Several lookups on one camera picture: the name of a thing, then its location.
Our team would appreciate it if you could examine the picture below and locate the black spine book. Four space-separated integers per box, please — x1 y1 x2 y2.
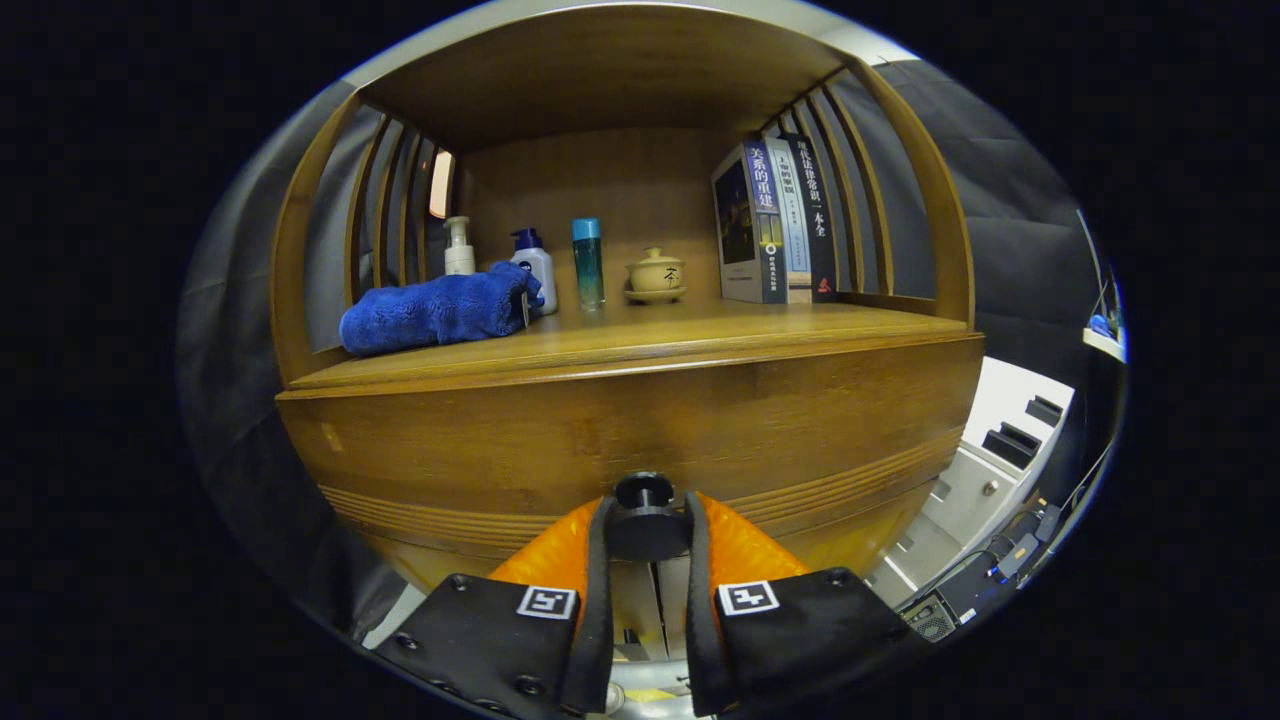
780 132 839 303

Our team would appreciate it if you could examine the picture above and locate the wooden countertop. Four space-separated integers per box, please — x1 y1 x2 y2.
288 298 971 391

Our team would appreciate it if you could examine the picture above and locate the white bottle blue cap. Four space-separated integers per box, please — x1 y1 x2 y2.
508 228 558 317

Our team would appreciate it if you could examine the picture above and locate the blue spine book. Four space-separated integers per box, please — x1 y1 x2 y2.
711 141 791 305

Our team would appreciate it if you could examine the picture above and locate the white pump bottle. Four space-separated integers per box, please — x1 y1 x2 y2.
444 216 477 277

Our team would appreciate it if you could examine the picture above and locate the black backdrop cloth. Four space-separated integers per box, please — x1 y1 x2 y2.
178 60 1126 641

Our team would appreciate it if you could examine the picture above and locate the white cabinet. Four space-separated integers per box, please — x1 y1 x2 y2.
865 355 1076 611

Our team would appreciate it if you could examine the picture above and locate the wooden drawer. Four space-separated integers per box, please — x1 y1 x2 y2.
275 335 986 566

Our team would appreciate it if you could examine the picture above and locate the lidded ceramic tea cup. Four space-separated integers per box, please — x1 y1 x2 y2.
624 247 689 305

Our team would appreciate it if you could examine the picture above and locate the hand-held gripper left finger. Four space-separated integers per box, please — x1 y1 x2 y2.
375 493 616 720

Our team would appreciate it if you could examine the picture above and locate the wooden cabinet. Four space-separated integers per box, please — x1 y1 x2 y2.
270 5 986 661

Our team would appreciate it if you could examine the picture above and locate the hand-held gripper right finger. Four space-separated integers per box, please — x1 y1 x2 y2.
683 490 931 719

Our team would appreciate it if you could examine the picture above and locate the white side table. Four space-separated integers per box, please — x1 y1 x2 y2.
1083 310 1128 363

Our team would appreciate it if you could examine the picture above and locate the blue towel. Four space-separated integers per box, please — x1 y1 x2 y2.
339 261 546 357

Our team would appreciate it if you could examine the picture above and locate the teal glass bottle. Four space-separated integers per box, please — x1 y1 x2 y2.
572 218 606 311

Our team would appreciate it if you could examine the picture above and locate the black power strip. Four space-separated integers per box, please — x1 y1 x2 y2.
900 500 1066 643

